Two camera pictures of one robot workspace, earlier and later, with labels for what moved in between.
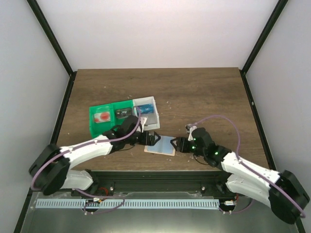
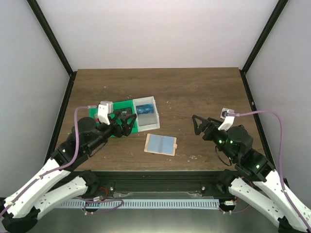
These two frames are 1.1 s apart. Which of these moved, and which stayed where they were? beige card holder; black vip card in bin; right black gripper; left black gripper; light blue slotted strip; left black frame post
Moved: right black gripper; left black gripper
Stayed: black vip card in bin; beige card holder; light blue slotted strip; left black frame post
